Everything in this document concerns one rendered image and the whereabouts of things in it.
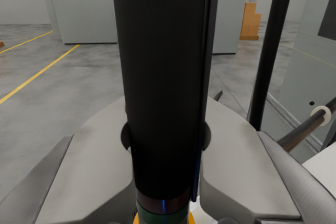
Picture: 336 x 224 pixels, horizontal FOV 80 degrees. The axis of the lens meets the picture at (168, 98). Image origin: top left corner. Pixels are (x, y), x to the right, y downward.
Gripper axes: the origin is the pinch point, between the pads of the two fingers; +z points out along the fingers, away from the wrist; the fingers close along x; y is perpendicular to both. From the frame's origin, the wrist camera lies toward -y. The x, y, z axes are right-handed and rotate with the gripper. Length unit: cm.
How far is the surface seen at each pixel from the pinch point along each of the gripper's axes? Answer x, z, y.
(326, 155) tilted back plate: 37, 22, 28
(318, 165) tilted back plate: 35, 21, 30
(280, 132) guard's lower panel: 70, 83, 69
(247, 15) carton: 308, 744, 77
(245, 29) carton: 309, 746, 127
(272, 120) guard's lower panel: 70, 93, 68
